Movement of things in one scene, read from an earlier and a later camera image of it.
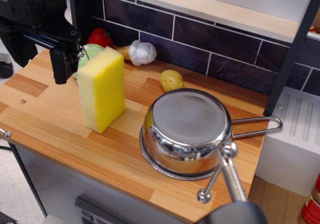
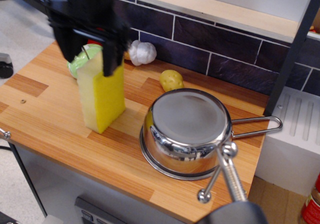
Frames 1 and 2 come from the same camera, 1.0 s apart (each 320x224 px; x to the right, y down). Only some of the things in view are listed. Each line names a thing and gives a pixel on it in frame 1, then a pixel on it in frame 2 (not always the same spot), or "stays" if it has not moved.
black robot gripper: [58, 35] -> [90, 8]
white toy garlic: [141, 52] stays
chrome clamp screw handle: [234, 185] stays
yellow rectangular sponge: [102, 82] stays
